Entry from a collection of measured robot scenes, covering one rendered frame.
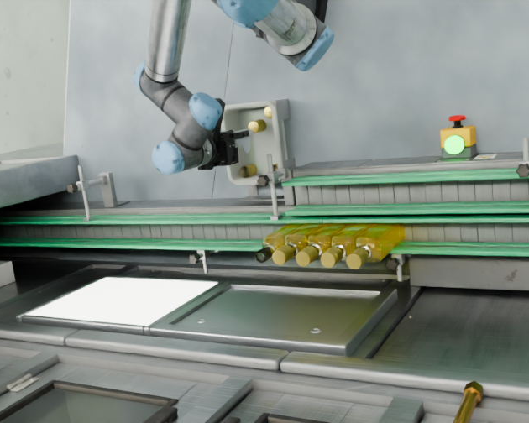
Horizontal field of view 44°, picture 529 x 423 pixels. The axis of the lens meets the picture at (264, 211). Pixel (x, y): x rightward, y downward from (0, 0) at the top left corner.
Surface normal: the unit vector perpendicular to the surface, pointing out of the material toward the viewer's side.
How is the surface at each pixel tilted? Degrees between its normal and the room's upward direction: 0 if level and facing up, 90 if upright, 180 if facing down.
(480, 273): 0
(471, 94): 0
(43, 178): 90
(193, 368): 90
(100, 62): 0
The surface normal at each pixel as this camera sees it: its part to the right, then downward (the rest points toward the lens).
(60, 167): 0.88, -0.01
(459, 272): -0.47, 0.22
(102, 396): -0.12, -0.97
